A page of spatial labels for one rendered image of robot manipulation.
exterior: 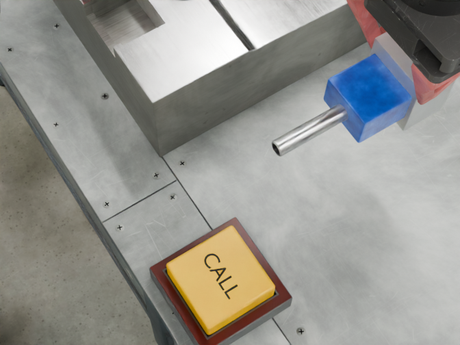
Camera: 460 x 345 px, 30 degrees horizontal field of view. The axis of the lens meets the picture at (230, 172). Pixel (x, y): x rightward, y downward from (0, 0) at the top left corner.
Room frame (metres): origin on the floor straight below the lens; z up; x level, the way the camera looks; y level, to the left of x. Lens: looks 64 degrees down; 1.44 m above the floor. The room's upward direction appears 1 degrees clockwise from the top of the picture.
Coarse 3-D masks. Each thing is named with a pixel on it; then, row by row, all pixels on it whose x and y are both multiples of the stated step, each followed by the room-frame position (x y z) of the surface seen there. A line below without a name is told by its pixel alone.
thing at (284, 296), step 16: (224, 224) 0.26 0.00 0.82; (176, 256) 0.23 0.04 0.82; (256, 256) 0.23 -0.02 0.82; (160, 272) 0.22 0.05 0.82; (272, 272) 0.22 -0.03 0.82; (176, 304) 0.19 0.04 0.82; (272, 304) 0.19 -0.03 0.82; (192, 320) 0.18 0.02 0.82; (240, 320) 0.18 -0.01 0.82; (224, 336) 0.17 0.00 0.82
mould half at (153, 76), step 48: (192, 0) 0.42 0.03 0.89; (240, 0) 0.42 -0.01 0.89; (288, 0) 0.43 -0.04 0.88; (336, 0) 0.43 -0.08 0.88; (96, 48) 0.41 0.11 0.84; (144, 48) 0.37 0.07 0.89; (192, 48) 0.37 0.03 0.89; (240, 48) 0.38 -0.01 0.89; (288, 48) 0.40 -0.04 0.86; (336, 48) 0.43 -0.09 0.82; (144, 96) 0.34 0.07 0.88; (192, 96) 0.34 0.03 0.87; (240, 96) 0.37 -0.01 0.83
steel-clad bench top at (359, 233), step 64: (0, 0) 0.48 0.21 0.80; (64, 64) 0.42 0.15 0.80; (64, 128) 0.35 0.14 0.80; (128, 128) 0.35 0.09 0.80; (256, 128) 0.36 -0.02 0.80; (448, 128) 0.36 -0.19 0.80; (128, 192) 0.29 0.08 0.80; (192, 192) 0.29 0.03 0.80; (256, 192) 0.30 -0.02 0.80; (320, 192) 0.30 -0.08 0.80; (384, 192) 0.30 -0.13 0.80; (448, 192) 0.30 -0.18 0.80; (128, 256) 0.24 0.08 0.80; (320, 256) 0.24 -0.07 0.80; (384, 256) 0.24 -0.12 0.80; (448, 256) 0.24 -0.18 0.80; (320, 320) 0.19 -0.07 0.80; (384, 320) 0.19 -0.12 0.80; (448, 320) 0.19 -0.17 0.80
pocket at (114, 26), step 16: (96, 0) 0.42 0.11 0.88; (112, 0) 0.43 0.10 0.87; (128, 0) 0.44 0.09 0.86; (144, 0) 0.43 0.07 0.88; (96, 16) 0.41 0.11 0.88; (112, 16) 0.42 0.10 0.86; (128, 16) 0.42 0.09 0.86; (144, 16) 0.42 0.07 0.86; (160, 16) 0.40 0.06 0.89; (112, 32) 0.41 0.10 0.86; (128, 32) 0.41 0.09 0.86; (144, 32) 0.41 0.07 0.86; (112, 48) 0.38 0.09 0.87
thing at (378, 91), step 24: (384, 48) 0.33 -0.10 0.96; (360, 72) 0.32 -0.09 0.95; (384, 72) 0.32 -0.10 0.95; (408, 72) 0.31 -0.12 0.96; (336, 96) 0.30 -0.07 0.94; (360, 96) 0.30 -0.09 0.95; (384, 96) 0.30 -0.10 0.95; (408, 96) 0.30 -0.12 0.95; (312, 120) 0.28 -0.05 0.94; (336, 120) 0.29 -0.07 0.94; (360, 120) 0.28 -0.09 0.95; (384, 120) 0.29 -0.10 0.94; (408, 120) 0.30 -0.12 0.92; (288, 144) 0.27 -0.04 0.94
